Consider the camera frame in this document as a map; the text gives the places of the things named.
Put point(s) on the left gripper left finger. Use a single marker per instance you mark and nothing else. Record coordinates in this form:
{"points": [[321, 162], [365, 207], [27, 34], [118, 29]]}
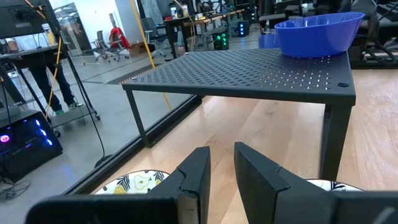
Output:
{"points": [[196, 174]]}

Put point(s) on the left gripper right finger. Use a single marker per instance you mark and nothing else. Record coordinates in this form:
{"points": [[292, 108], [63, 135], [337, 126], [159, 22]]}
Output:
{"points": [[258, 186]]}

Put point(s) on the patterned mini bowl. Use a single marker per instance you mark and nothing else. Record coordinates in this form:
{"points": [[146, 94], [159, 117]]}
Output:
{"points": [[136, 182], [335, 186]]}

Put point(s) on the blue plastic mini bowl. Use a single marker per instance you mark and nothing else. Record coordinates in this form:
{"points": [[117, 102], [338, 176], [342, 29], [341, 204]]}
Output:
{"points": [[317, 37]]}

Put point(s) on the computer with green lights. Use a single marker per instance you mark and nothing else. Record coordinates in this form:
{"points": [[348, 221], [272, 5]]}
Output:
{"points": [[221, 40]]}

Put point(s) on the cardboard box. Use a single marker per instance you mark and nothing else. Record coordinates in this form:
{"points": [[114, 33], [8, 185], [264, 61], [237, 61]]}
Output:
{"points": [[137, 49]]}

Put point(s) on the grey office chair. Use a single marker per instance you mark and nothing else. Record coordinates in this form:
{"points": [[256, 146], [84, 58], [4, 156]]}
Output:
{"points": [[100, 43], [152, 31]]}

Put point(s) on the computer with blue lights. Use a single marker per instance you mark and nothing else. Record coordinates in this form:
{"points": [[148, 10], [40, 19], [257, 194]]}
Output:
{"points": [[243, 28]]}

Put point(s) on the wooden workbench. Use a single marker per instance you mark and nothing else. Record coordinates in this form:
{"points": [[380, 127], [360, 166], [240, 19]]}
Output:
{"points": [[202, 20]]}

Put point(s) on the red jacket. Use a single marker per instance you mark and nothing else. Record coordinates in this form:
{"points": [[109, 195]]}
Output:
{"points": [[119, 37]]}

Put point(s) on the computer tower with lights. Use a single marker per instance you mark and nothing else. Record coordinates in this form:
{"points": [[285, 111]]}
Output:
{"points": [[25, 146]]}

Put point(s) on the person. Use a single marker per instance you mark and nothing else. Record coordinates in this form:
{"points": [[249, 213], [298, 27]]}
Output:
{"points": [[46, 84]]}

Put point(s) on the black equipment cart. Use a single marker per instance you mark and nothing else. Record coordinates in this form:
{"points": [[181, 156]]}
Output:
{"points": [[21, 18]]}

